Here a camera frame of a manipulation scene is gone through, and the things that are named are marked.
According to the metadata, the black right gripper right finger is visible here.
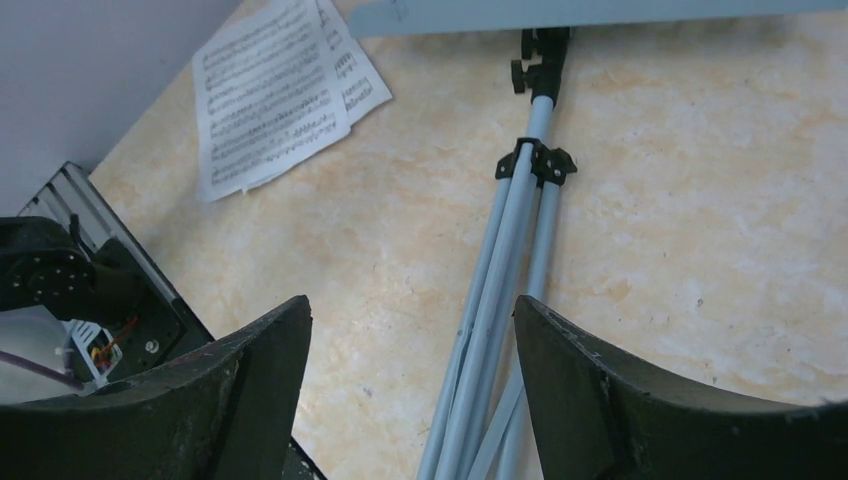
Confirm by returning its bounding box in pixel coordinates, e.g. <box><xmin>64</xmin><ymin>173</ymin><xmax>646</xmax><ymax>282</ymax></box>
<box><xmin>514</xmin><ymin>296</ymin><xmax>847</xmax><ymax>479</ymax></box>

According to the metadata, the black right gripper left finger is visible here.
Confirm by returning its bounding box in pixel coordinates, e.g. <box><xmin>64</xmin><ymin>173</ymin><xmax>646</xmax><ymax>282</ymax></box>
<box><xmin>1</xmin><ymin>295</ymin><xmax>312</xmax><ymax>479</ymax></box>

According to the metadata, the light blue music stand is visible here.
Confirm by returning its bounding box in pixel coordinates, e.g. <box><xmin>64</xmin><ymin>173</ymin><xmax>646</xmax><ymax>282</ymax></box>
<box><xmin>350</xmin><ymin>1</ymin><xmax>846</xmax><ymax>479</ymax></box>

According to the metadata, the sheet music page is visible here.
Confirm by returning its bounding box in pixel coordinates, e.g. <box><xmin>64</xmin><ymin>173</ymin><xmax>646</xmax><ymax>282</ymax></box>
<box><xmin>192</xmin><ymin>1</ymin><xmax>351</xmax><ymax>202</ymax></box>
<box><xmin>316</xmin><ymin>0</ymin><xmax>393</xmax><ymax>125</ymax></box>

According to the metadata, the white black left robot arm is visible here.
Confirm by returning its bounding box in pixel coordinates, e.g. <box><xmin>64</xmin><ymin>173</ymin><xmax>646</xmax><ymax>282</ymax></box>
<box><xmin>1</xmin><ymin>216</ymin><xmax>157</xmax><ymax>405</ymax></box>

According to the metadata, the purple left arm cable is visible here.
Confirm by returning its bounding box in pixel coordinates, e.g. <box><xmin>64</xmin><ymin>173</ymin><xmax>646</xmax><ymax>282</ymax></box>
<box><xmin>0</xmin><ymin>349</ymin><xmax>86</xmax><ymax>392</ymax></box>

